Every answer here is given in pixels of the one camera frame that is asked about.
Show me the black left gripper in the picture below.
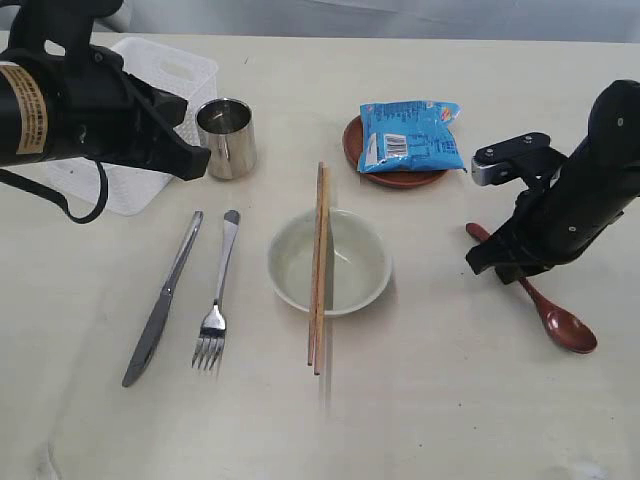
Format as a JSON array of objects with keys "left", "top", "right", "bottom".
[{"left": 49, "top": 46, "right": 211, "bottom": 181}]

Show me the white woven plastic basket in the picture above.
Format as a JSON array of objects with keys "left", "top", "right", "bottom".
[{"left": 42, "top": 36, "right": 220, "bottom": 217}]

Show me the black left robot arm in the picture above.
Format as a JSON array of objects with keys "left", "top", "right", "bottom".
[{"left": 1, "top": 48, "right": 209, "bottom": 211}]

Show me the stainless steel cup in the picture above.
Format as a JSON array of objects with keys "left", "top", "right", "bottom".
[{"left": 195, "top": 98, "right": 257, "bottom": 181}]

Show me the reddish brown wooden spoon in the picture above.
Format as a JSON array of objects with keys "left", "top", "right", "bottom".
[{"left": 465, "top": 220, "right": 598, "bottom": 354}]

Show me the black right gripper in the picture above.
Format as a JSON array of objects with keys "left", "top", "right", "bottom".
[{"left": 465, "top": 164, "right": 625, "bottom": 284}]

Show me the brown round plate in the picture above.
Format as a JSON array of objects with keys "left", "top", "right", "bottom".
[{"left": 342, "top": 116, "right": 447, "bottom": 190}]

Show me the silver metal spoon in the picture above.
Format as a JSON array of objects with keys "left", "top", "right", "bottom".
[{"left": 191, "top": 210, "right": 241, "bottom": 370}]

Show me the white ceramic bowl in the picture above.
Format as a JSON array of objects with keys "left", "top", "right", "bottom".
[{"left": 267, "top": 208, "right": 392, "bottom": 317}]

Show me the silver metal knife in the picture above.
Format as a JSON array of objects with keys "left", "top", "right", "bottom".
[{"left": 121, "top": 211, "right": 204, "bottom": 388}]

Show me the wooden chopstick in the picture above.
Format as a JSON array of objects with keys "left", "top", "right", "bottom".
[
  {"left": 313, "top": 164, "right": 329, "bottom": 375},
  {"left": 307, "top": 162, "right": 325, "bottom": 366}
]

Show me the blue chips bag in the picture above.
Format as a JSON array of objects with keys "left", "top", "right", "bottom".
[{"left": 357, "top": 100, "right": 464, "bottom": 174}]

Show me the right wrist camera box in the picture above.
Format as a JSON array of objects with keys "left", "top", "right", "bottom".
[{"left": 471, "top": 132, "right": 568, "bottom": 186}]

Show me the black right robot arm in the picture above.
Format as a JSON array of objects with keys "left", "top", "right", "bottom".
[{"left": 495, "top": 80, "right": 639, "bottom": 284}]

